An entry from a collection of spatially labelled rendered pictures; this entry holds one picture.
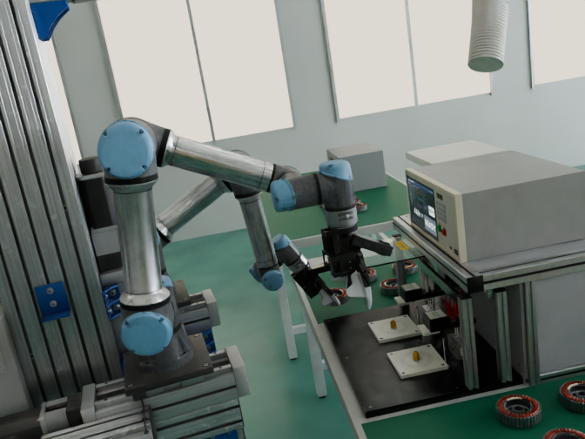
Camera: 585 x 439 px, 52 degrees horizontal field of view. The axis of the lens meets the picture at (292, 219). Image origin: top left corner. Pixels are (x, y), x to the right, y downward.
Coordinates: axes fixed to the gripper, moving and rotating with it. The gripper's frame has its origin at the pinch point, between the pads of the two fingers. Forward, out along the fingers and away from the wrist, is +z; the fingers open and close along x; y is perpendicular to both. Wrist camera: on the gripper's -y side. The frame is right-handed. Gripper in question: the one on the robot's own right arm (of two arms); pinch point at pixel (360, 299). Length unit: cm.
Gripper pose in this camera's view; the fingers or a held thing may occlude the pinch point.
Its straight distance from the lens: 153.3
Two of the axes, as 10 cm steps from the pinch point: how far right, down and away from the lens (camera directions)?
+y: -9.5, 2.1, -2.3
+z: 1.5, 9.5, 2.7
